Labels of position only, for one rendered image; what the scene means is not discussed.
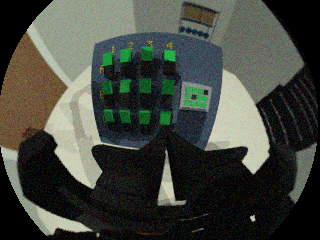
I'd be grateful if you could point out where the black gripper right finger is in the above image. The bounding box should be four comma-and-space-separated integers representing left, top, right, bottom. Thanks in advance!
165, 128, 248, 201

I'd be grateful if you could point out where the blue switch panel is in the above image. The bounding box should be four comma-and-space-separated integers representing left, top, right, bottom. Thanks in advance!
91, 32, 223, 149

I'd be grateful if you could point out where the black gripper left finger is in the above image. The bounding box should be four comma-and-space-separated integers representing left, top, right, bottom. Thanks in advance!
92, 128, 168, 197

